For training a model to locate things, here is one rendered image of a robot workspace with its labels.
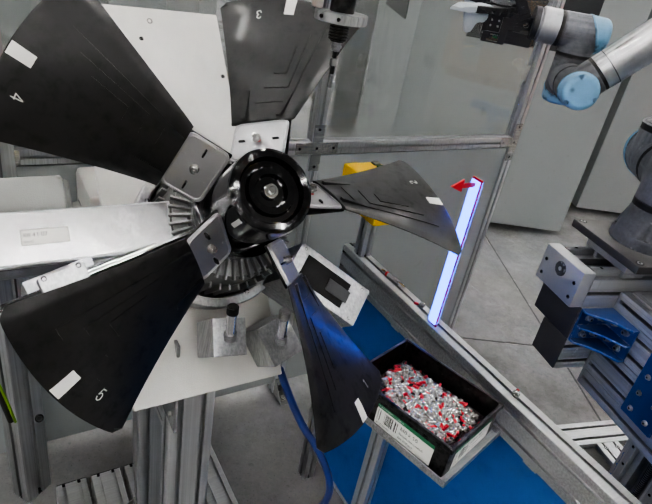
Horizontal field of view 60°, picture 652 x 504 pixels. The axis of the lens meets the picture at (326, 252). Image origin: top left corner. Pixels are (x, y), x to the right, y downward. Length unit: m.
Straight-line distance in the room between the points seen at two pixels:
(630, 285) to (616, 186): 3.38
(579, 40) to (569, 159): 2.56
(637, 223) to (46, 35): 1.18
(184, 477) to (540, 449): 0.70
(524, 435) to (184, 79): 0.88
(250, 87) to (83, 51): 0.25
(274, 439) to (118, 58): 1.53
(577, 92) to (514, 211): 2.71
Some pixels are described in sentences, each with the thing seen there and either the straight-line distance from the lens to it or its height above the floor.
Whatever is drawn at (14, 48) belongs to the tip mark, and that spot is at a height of 1.35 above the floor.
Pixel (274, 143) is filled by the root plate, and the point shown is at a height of 1.26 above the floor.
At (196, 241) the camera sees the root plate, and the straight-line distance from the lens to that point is 0.74.
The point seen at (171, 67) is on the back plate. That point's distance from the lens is 1.10.
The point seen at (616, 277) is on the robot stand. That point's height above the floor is 0.98.
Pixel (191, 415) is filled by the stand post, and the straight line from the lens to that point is 1.15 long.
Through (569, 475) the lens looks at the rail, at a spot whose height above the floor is 0.83.
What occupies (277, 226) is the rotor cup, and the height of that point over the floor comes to 1.19.
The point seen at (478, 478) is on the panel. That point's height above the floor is 0.64.
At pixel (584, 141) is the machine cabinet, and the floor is 0.69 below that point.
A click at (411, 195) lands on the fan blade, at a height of 1.17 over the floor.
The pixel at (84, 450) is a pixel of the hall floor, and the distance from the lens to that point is 2.03.
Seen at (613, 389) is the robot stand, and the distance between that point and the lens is 1.47.
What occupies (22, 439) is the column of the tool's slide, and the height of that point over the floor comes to 0.25.
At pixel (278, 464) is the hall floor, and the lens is 1.99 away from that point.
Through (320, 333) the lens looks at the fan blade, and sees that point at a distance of 0.79.
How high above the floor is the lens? 1.52
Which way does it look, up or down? 29 degrees down
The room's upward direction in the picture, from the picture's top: 11 degrees clockwise
